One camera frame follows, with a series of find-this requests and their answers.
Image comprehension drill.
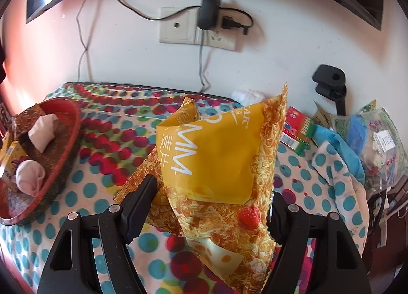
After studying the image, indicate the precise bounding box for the brown snack packet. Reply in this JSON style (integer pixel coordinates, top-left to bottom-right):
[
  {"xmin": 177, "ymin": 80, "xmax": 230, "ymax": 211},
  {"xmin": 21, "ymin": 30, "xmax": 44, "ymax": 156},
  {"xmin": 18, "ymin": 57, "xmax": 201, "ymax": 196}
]
[{"xmin": 13, "ymin": 104, "xmax": 58, "ymax": 161}]

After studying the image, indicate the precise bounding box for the white crumpled tissue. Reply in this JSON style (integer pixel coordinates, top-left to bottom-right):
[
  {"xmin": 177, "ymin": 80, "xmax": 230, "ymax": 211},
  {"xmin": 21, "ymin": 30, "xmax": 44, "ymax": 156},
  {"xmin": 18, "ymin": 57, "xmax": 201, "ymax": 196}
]
[{"xmin": 231, "ymin": 88, "xmax": 265, "ymax": 106}]

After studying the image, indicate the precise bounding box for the long yellow medicine box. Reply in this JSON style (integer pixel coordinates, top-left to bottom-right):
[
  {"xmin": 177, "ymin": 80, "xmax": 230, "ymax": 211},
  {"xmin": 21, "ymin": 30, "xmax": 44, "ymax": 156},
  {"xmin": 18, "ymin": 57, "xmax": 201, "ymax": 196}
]
[{"xmin": 0, "ymin": 141, "xmax": 29, "ymax": 186}]

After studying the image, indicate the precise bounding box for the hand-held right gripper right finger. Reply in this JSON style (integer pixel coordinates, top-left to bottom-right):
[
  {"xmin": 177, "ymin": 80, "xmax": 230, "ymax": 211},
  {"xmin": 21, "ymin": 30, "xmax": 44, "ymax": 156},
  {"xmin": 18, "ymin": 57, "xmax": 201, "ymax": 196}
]
[{"xmin": 261, "ymin": 192, "xmax": 372, "ymax": 294}]

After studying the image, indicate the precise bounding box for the pink sock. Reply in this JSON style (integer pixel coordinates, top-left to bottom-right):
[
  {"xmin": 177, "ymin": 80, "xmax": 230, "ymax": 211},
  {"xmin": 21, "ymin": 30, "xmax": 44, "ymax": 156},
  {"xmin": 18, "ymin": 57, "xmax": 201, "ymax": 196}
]
[{"xmin": 16, "ymin": 160, "xmax": 47, "ymax": 197}]

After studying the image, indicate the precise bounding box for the black power adapter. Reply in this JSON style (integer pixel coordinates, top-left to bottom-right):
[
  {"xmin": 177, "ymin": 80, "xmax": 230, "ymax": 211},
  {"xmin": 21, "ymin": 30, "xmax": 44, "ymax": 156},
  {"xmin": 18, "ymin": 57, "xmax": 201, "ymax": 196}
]
[{"xmin": 198, "ymin": 0, "xmax": 221, "ymax": 30}]

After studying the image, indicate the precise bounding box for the black clamp stand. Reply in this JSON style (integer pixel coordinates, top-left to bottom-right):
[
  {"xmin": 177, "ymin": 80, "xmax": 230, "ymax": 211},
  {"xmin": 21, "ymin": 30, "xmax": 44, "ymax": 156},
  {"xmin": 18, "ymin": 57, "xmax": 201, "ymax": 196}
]
[{"xmin": 312, "ymin": 64, "xmax": 347, "ymax": 116}]

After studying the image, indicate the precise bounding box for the yellow cereal bag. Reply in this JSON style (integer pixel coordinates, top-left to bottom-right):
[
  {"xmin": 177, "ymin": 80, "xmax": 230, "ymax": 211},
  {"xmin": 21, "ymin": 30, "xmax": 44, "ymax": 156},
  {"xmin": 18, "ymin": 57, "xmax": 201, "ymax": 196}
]
[{"xmin": 115, "ymin": 82, "xmax": 289, "ymax": 294}]

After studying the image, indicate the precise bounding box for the thin grey cable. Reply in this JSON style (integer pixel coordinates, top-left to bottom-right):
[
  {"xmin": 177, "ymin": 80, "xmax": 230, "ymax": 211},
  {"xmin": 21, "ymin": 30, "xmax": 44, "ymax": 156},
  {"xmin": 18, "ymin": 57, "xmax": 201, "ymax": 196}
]
[{"xmin": 76, "ymin": 0, "xmax": 94, "ymax": 83}]

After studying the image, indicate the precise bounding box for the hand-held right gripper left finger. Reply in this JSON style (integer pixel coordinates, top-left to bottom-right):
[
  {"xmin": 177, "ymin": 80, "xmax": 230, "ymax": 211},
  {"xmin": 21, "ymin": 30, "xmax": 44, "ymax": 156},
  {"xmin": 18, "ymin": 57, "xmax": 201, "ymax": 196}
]
[{"xmin": 36, "ymin": 174, "xmax": 158, "ymax": 294}]

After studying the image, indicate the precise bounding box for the red and green box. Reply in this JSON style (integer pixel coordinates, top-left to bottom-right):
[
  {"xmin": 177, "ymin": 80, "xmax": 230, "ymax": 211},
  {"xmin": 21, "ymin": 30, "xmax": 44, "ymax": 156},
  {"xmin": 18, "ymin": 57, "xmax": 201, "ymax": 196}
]
[{"xmin": 280, "ymin": 106, "xmax": 314, "ymax": 154}]

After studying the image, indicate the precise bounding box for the blue cloth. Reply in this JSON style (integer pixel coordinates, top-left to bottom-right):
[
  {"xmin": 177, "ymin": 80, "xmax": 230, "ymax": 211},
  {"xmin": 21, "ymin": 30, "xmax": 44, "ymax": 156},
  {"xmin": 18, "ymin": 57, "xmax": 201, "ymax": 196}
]
[{"xmin": 312, "ymin": 123, "xmax": 365, "ymax": 184}]

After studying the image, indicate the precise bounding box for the white sock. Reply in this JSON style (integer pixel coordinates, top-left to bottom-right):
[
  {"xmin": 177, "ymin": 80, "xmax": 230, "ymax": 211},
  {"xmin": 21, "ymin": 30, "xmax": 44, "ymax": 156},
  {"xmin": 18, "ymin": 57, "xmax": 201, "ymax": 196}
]
[{"xmin": 27, "ymin": 114, "xmax": 59, "ymax": 149}]

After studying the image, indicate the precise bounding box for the black adapter cable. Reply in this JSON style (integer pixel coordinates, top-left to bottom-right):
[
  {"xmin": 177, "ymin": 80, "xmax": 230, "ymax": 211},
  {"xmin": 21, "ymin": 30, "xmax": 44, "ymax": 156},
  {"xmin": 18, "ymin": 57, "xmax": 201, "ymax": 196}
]
[{"xmin": 198, "ymin": 29, "xmax": 209, "ymax": 93}]

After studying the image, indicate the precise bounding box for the red woven basket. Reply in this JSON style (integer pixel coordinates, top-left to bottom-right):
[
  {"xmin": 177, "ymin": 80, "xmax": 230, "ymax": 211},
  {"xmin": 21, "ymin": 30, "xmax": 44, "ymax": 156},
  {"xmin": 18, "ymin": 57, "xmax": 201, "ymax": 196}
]
[{"xmin": 0, "ymin": 98, "xmax": 82, "ymax": 226}]

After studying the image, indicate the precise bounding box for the black plug cable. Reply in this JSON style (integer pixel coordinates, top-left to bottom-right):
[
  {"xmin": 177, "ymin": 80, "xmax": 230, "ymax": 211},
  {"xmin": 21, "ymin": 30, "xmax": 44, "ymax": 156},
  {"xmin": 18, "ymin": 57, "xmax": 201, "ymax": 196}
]
[{"xmin": 111, "ymin": 0, "xmax": 254, "ymax": 31}]

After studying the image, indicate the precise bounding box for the clear plastic bag green print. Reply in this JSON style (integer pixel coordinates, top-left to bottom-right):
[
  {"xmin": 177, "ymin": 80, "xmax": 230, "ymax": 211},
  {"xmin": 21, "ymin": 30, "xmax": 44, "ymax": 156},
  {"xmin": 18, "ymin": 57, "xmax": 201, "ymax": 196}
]
[{"xmin": 331, "ymin": 99, "xmax": 408, "ymax": 192}]

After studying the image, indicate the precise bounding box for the white paper packet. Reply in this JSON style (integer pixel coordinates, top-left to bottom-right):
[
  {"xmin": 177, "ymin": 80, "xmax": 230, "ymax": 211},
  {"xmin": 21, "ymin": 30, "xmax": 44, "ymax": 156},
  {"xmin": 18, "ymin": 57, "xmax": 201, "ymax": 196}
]
[{"xmin": 314, "ymin": 99, "xmax": 334, "ymax": 125}]

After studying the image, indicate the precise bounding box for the polka dot blanket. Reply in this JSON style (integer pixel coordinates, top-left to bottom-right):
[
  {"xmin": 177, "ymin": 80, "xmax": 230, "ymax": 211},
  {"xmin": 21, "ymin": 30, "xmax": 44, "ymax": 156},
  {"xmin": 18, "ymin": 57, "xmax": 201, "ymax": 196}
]
[{"xmin": 0, "ymin": 82, "xmax": 370, "ymax": 294}]

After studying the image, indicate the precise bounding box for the black plug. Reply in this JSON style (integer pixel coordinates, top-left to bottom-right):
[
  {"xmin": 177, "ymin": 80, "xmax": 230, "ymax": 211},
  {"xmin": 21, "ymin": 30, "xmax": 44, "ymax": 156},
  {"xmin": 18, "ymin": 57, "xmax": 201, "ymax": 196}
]
[{"xmin": 222, "ymin": 16, "xmax": 250, "ymax": 35}]

